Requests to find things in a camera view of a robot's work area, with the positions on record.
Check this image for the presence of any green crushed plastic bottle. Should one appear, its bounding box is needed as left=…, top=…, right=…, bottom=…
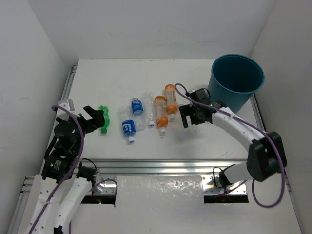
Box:
left=98, top=105, right=110, bottom=135

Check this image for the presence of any orange label bottle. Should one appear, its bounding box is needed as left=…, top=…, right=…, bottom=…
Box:
left=154, top=96, right=169, bottom=135
left=164, top=84, right=178, bottom=121

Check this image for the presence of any blue label bottle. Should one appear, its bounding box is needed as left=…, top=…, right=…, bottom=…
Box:
left=121, top=119, right=136, bottom=144
left=131, top=96, right=144, bottom=116

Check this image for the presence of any clear plastic bottle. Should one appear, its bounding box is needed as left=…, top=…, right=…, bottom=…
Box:
left=142, top=91, right=155, bottom=128

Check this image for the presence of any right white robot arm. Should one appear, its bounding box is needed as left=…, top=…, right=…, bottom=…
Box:
left=179, top=101, right=280, bottom=189

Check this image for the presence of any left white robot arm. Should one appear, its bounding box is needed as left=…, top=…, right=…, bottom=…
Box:
left=22, top=103, right=105, bottom=234

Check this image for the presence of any teal plastic bin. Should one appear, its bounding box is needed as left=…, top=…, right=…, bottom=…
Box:
left=208, top=54, right=265, bottom=113

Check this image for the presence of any white foil sheet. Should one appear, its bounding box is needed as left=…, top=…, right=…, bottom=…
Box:
left=116, top=175, right=204, bottom=210

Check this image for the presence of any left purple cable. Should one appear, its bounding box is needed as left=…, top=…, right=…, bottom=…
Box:
left=24, top=104, right=118, bottom=234

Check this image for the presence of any purple cable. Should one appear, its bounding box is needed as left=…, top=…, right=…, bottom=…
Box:
left=24, top=104, right=118, bottom=234
left=175, top=83, right=288, bottom=209

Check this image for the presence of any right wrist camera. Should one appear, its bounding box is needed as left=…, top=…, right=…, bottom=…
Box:
left=187, top=88, right=211, bottom=104

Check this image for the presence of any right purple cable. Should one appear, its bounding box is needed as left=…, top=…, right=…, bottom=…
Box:
left=175, top=83, right=288, bottom=209

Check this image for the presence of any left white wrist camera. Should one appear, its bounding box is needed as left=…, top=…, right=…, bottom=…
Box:
left=56, top=99, right=75, bottom=120

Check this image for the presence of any aluminium left side rail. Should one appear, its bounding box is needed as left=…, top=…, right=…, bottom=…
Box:
left=60, top=63, right=78, bottom=100

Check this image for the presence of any aluminium rail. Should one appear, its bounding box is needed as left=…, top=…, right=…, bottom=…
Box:
left=82, top=159, right=244, bottom=196
left=250, top=95, right=266, bottom=131
left=60, top=63, right=78, bottom=100

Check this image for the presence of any aluminium right side rail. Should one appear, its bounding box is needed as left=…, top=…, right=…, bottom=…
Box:
left=250, top=95, right=266, bottom=131

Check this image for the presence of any aluminium front rail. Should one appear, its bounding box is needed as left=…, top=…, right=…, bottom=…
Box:
left=82, top=159, right=244, bottom=196

